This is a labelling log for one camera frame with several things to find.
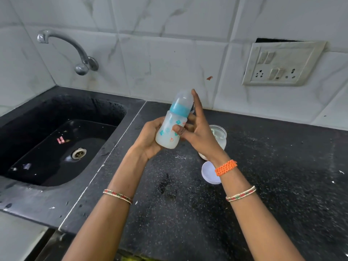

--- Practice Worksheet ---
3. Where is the person's right hand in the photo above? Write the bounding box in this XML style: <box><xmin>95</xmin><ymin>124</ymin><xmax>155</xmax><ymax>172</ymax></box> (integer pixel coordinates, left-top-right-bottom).
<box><xmin>172</xmin><ymin>89</ymin><xmax>224</xmax><ymax>162</ymax></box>

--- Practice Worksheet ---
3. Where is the black stone sink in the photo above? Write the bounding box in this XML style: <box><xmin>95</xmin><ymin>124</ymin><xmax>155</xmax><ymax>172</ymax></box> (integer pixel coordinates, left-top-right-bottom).
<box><xmin>0</xmin><ymin>94</ymin><xmax>127</xmax><ymax>187</ymax></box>

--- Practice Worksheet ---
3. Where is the person's left forearm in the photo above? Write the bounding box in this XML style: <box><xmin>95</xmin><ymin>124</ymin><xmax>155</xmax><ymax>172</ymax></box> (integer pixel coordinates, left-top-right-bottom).
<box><xmin>62</xmin><ymin>149</ymin><xmax>148</xmax><ymax>261</ymax></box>

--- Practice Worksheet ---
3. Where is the chrome wall tap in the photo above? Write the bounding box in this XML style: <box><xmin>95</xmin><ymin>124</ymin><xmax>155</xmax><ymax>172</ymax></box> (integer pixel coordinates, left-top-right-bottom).
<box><xmin>37</xmin><ymin>30</ymin><xmax>99</xmax><ymax>76</ymax></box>

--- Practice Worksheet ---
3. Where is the clear glass jar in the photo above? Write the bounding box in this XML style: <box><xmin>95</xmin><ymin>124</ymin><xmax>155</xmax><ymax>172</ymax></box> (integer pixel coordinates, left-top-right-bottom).
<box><xmin>198</xmin><ymin>125</ymin><xmax>227</xmax><ymax>161</ymax></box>

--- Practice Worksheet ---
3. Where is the baby bottle with blue collar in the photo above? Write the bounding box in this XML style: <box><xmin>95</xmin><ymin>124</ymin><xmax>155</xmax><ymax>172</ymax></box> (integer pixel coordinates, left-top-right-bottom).
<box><xmin>155</xmin><ymin>90</ymin><xmax>194</xmax><ymax>149</ymax></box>

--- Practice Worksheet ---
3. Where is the person's left hand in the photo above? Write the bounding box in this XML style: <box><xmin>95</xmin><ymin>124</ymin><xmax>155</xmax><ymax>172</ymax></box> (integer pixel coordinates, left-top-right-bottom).
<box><xmin>134</xmin><ymin>116</ymin><xmax>166</xmax><ymax>161</ymax></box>

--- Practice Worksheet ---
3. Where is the metal sink drain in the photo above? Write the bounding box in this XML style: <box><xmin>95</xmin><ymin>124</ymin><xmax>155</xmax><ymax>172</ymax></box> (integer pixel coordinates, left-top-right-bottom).
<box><xmin>71</xmin><ymin>148</ymin><xmax>87</xmax><ymax>160</ymax></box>

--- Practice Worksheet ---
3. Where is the person's right forearm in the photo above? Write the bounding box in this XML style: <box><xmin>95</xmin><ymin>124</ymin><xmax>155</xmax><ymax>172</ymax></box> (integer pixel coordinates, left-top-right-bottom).
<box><xmin>213</xmin><ymin>153</ymin><xmax>305</xmax><ymax>261</ymax></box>

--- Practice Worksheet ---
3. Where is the beaded bangle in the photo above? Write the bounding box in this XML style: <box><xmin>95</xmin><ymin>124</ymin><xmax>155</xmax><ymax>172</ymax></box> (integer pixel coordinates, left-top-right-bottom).
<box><xmin>103</xmin><ymin>189</ymin><xmax>133</xmax><ymax>205</ymax></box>
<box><xmin>226</xmin><ymin>185</ymin><xmax>256</xmax><ymax>202</ymax></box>

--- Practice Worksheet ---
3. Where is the white wall switch socket panel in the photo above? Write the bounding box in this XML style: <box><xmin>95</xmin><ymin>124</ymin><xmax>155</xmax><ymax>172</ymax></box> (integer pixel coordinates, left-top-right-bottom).
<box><xmin>242</xmin><ymin>41</ymin><xmax>327</xmax><ymax>87</ymax></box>

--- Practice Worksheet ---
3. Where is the orange braided wristband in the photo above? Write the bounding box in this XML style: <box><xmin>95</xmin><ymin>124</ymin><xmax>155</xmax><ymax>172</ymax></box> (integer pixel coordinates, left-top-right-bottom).
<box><xmin>214</xmin><ymin>159</ymin><xmax>238</xmax><ymax>177</ymax></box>

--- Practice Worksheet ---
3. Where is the white round lid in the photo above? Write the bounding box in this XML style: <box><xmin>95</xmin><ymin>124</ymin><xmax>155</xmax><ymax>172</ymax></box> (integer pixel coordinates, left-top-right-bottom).
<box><xmin>201</xmin><ymin>161</ymin><xmax>222</xmax><ymax>185</ymax></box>

